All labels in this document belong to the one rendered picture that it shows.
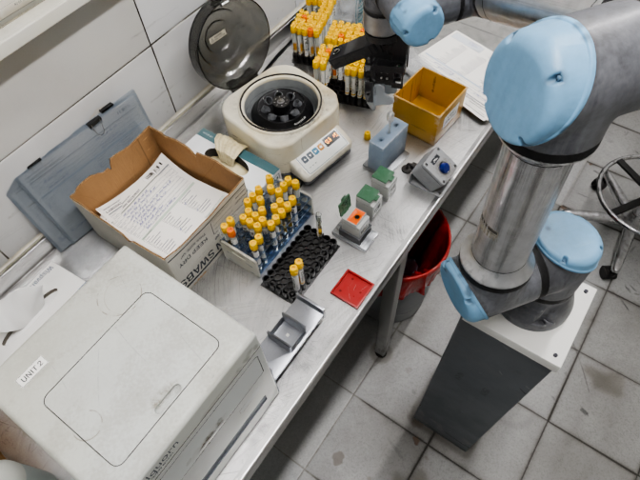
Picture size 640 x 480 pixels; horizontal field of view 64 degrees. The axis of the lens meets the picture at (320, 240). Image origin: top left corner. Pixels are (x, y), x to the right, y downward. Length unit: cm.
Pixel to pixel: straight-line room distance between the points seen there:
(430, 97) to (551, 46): 91
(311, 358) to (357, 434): 88
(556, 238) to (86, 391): 75
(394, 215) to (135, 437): 74
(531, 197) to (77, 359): 64
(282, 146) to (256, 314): 38
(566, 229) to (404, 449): 115
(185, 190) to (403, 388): 111
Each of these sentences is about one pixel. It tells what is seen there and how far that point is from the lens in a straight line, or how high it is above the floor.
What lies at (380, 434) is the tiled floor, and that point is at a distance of 190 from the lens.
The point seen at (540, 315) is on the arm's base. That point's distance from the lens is 106.
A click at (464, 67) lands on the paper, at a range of 156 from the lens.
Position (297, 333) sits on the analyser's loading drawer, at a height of 92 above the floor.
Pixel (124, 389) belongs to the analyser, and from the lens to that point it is 77.
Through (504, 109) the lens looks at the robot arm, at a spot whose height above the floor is 146.
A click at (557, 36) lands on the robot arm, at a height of 154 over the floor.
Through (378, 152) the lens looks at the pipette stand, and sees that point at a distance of 121.
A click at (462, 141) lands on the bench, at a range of 137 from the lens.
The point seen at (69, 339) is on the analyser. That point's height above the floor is 117.
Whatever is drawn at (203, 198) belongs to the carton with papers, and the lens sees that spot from 119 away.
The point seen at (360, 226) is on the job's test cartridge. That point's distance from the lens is 110.
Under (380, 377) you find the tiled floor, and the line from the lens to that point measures 195.
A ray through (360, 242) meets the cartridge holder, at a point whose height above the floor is 90.
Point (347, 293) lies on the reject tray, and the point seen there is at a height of 88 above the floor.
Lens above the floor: 186
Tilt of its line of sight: 58 degrees down
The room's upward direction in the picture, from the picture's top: 4 degrees counter-clockwise
